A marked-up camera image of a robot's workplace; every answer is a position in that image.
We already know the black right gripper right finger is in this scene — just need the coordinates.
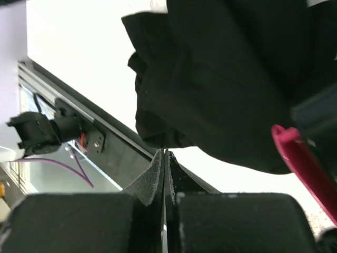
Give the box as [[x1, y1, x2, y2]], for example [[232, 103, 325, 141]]
[[164, 150, 219, 252]]

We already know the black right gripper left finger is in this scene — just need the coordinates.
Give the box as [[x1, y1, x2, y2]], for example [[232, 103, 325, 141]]
[[122, 149, 165, 252]]

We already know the black t shirt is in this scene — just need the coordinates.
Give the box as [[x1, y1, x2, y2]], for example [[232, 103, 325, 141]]
[[122, 1, 336, 174]]

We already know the black and pink drawer box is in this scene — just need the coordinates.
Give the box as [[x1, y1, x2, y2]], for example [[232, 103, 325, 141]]
[[271, 84, 336, 223]]

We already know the aluminium frame rail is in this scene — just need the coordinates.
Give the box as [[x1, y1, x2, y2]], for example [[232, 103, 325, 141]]
[[17, 60, 158, 190]]

